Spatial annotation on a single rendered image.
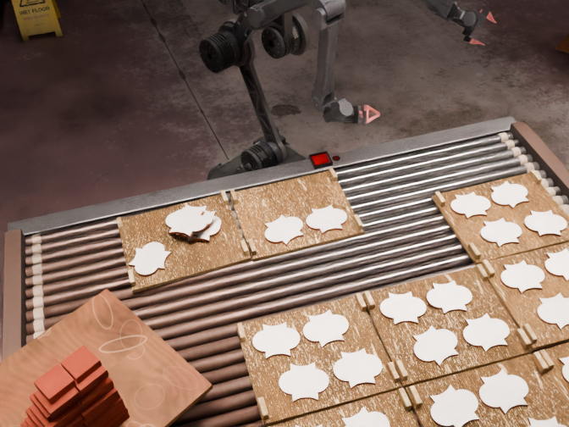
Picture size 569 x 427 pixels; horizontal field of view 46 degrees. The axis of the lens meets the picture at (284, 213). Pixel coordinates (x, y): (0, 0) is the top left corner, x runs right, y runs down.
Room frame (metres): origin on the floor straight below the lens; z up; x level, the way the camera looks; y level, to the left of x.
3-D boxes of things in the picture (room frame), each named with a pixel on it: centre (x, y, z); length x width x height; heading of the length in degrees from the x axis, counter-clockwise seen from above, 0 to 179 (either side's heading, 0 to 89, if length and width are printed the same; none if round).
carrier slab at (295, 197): (1.74, -0.04, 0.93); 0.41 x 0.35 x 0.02; 104
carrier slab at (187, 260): (1.64, 0.37, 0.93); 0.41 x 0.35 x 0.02; 106
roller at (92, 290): (1.63, -0.08, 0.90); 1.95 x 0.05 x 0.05; 104
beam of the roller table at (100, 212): (1.99, 0.01, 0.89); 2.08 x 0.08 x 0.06; 104
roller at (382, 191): (1.78, -0.04, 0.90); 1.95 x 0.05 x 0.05; 104
